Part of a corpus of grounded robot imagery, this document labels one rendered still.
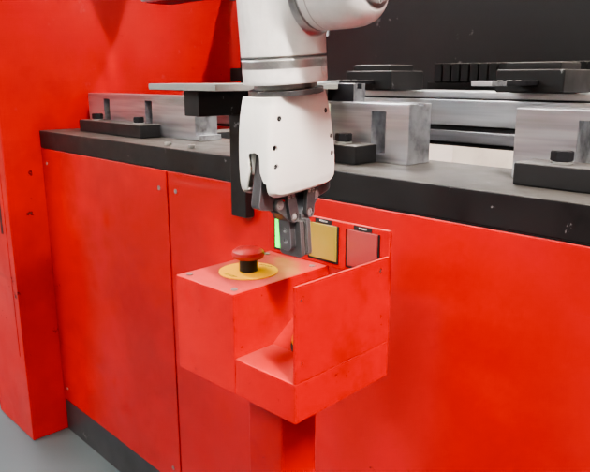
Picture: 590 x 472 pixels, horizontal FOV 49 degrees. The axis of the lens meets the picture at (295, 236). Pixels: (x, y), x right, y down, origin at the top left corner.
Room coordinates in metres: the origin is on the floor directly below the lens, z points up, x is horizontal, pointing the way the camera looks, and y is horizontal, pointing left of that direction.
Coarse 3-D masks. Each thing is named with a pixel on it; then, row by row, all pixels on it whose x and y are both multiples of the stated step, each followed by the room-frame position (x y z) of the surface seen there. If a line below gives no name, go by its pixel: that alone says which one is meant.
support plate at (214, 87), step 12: (156, 84) 1.06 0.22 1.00; (168, 84) 1.03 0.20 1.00; (180, 84) 1.01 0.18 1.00; (192, 84) 0.99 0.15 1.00; (204, 84) 0.96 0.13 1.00; (216, 84) 0.95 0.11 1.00; (228, 84) 0.96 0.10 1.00; (240, 84) 0.98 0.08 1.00; (324, 84) 1.10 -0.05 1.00; (336, 84) 1.13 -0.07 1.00
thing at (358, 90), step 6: (342, 84) 1.13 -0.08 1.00; (348, 84) 1.11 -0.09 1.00; (354, 84) 1.11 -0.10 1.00; (360, 84) 1.12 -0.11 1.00; (330, 90) 1.15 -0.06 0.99; (336, 90) 1.13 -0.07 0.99; (342, 90) 1.13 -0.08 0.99; (348, 90) 1.11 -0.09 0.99; (354, 90) 1.11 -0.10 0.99; (360, 90) 1.12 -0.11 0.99; (330, 96) 1.15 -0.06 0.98; (336, 96) 1.13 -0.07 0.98; (342, 96) 1.12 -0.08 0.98; (348, 96) 1.11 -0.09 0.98; (354, 96) 1.11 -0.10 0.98; (360, 96) 1.12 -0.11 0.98
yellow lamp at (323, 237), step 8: (312, 224) 0.79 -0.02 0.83; (320, 224) 0.78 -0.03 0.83; (312, 232) 0.79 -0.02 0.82; (320, 232) 0.78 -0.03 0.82; (328, 232) 0.77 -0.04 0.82; (336, 232) 0.76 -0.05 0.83; (312, 240) 0.79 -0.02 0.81; (320, 240) 0.78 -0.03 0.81; (328, 240) 0.77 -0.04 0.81; (336, 240) 0.76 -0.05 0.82; (312, 248) 0.79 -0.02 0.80; (320, 248) 0.78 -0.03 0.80; (328, 248) 0.77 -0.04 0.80; (312, 256) 0.79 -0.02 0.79; (320, 256) 0.78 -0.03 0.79; (328, 256) 0.77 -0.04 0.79
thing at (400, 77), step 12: (348, 72) 1.38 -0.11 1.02; (360, 72) 1.36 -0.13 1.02; (372, 72) 1.33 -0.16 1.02; (384, 72) 1.31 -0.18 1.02; (396, 72) 1.31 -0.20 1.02; (408, 72) 1.34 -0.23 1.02; (420, 72) 1.37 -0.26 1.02; (372, 84) 1.33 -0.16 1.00; (384, 84) 1.31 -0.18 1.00; (396, 84) 1.31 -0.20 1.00; (408, 84) 1.34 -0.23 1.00; (420, 84) 1.37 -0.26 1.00
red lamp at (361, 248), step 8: (352, 232) 0.74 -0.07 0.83; (360, 232) 0.73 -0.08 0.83; (352, 240) 0.74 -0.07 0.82; (360, 240) 0.73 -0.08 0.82; (368, 240) 0.72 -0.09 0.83; (376, 240) 0.72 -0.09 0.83; (352, 248) 0.74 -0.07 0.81; (360, 248) 0.73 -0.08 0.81; (368, 248) 0.72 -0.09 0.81; (376, 248) 0.72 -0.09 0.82; (352, 256) 0.74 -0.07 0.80; (360, 256) 0.73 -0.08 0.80; (368, 256) 0.72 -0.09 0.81; (376, 256) 0.72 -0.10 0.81; (352, 264) 0.74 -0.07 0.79; (360, 264) 0.73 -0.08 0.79
